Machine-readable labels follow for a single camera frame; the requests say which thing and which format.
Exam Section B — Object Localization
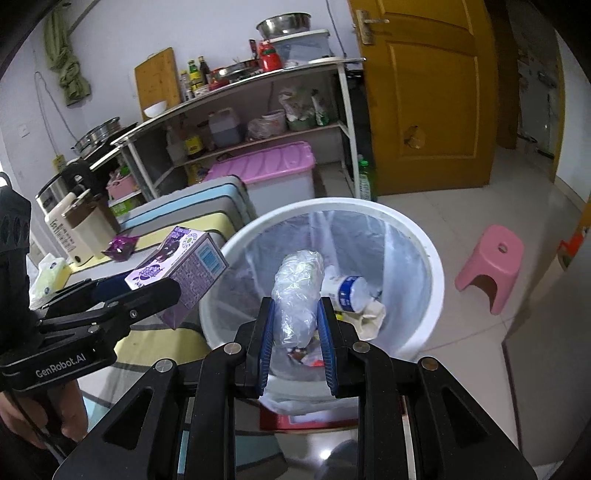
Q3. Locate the grey hanging cable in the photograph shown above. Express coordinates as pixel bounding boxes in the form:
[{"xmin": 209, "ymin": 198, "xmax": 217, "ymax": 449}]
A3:
[{"xmin": 34, "ymin": 71, "xmax": 77, "ymax": 145}]

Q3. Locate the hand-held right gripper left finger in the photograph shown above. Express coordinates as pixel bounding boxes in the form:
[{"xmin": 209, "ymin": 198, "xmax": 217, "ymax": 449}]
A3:
[{"xmin": 52, "ymin": 296, "xmax": 276, "ymax": 480}]

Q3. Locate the metal door handle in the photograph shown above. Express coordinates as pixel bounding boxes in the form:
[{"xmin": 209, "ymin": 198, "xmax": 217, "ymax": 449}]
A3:
[{"xmin": 355, "ymin": 10, "xmax": 390, "ymax": 45}]

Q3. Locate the stainless steel cooker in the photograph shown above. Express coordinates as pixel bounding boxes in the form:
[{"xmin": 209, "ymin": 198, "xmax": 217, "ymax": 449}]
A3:
[{"xmin": 36, "ymin": 173, "xmax": 70, "ymax": 217}]

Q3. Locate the clear plastic lidded container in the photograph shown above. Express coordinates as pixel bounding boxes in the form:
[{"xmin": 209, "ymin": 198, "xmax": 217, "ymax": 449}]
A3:
[{"xmin": 269, "ymin": 30, "xmax": 331, "ymax": 65}]

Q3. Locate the pink lid storage box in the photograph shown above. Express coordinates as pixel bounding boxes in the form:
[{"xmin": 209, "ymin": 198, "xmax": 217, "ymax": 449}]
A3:
[{"xmin": 203, "ymin": 141, "xmax": 317, "ymax": 213}]

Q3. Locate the bundle of plastic bags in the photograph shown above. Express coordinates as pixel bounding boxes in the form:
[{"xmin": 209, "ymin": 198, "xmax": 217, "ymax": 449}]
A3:
[{"xmin": 278, "ymin": 88, "xmax": 331, "ymax": 131}]

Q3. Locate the white round bin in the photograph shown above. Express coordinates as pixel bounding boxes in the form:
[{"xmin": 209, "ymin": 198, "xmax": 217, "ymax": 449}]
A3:
[{"xmin": 199, "ymin": 197, "xmax": 445, "ymax": 416}]

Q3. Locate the beige kettle brown handle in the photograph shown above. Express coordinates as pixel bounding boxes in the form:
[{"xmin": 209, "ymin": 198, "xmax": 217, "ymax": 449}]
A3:
[{"xmin": 65, "ymin": 189, "xmax": 121, "ymax": 250}]

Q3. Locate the wooden cutting board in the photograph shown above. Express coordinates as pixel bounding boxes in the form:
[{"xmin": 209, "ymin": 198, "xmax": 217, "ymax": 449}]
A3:
[{"xmin": 134, "ymin": 47, "xmax": 181, "ymax": 121}]

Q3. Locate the purple snack packet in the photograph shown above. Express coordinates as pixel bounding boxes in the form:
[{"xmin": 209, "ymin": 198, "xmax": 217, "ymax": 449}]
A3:
[{"xmin": 100, "ymin": 234, "xmax": 140, "ymax": 263}]

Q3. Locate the yellow wooden door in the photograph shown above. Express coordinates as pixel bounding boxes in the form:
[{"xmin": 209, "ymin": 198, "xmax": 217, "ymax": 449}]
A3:
[{"xmin": 346, "ymin": 0, "xmax": 499, "ymax": 197}]

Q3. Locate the green plastic bottle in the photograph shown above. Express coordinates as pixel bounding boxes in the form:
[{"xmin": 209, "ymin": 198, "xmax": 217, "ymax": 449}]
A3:
[{"xmin": 357, "ymin": 154, "xmax": 378, "ymax": 202}]

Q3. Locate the white plastic jar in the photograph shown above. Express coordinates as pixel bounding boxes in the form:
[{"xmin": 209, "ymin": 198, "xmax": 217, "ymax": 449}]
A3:
[{"xmin": 263, "ymin": 110, "xmax": 287, "ymax": 134}]

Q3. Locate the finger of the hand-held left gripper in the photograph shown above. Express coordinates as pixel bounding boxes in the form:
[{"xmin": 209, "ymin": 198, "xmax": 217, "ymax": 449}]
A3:
[
  {"xmin": 39, "ymin": 278, "xmax": 182, "ymax": 344},
  {"xmin": 30, "ymin": 272, "xmax": 131, "ymax": 320}
]

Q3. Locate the green tissue pack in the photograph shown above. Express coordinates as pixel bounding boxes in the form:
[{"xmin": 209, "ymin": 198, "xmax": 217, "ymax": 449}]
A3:
[{"xmin": 32, "ymin": 256, "xmax": 72, "ymax": 308}]

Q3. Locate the steel basin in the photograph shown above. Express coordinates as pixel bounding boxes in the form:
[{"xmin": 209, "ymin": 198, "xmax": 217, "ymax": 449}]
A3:
[{"xmin": 256, "ymin": 13, "xmax": 312, "ymax": 40}]

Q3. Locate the steel steamer pot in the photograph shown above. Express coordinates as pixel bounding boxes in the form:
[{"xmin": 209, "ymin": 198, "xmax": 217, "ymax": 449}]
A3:
[{"xmin": 71, "ymin": 117, "xmax": 122, "ymax": 155}]

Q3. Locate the white shelf rack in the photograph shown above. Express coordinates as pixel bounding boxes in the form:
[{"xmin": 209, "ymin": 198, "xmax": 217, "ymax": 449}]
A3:
[{"xmin": 111, "ymin": 58, "xmax": 366, "ymax": 200}]

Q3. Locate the person's left hand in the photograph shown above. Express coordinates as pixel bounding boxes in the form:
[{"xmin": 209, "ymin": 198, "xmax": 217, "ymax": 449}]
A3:
[{"xmin": 0, "ymin": 382, "xmax": 89, "ymax": 450}]

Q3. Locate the pink plastic stool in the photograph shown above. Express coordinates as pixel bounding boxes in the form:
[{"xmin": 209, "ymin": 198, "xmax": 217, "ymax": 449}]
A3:
[{"xmin": 455, "ymin": 224, "xmax": 525, "ymax": 315}]

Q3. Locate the pink basket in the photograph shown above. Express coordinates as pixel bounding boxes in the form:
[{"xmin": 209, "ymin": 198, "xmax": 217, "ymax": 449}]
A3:
[{"xmin": 106, "ymin": 168, "xmax": 139, "ymax": 201}]

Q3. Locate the steel plate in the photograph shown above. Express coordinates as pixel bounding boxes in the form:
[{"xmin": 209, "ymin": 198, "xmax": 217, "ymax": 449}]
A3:
[{"xmin": 210, "ymin": 59, "xmax": 259, "ymax": 84}]

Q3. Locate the clear plastic bottle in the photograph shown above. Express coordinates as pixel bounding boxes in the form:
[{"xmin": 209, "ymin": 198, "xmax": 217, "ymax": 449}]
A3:
[{"xmin": 165, "ymin": 126, "xmax": 186, "ymax": 164}]

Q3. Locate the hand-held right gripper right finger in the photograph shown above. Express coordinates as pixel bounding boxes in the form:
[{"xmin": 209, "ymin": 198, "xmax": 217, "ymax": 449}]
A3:
[{"xmin": 318, "ymin": 296, "xmax": 539, "ymax": 480}]

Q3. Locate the purple milk carton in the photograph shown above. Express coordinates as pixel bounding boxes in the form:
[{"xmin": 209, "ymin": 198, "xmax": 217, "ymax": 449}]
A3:
[{"xmin": 126, "ymin": 225, "xmax": 230, "ymax": 330}]

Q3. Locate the clear plastic bag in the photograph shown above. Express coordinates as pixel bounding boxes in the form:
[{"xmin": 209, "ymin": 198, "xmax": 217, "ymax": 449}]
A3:
[{"xmin": 271, "ymin": 250, "xmax": 326, "ymax": 349}]

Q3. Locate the clear plastic bin liner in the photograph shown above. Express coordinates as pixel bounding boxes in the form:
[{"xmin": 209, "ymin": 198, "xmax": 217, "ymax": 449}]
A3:
[{"xmin": 222, "ymin": 210, "xmax": 428, "ymax": 370}]

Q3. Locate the dark sauce bottle yellow label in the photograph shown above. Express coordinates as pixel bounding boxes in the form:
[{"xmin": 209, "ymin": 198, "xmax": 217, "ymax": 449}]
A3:
[{"xmin": 185, "ymin": 122, "xmax": 206, "ymax": 160}]

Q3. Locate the white electric kettle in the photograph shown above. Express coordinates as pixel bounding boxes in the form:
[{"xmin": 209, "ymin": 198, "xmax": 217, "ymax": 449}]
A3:
[{"xmin": 45, "ymin": 191, "xmax": 100, "ymax": 268}]

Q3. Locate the green hanging cloth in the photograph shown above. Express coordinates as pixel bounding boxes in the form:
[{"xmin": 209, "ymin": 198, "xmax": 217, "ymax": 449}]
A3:
[{"xmin": 44, "ymin": 9, "xmax": 92, "ymax": 108}]

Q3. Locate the black appliance lid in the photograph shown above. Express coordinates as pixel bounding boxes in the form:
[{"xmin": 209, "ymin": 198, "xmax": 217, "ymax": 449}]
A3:
[{"xmin": 60, "ymin": 159, "xmax": 107, "ymax": 195}]

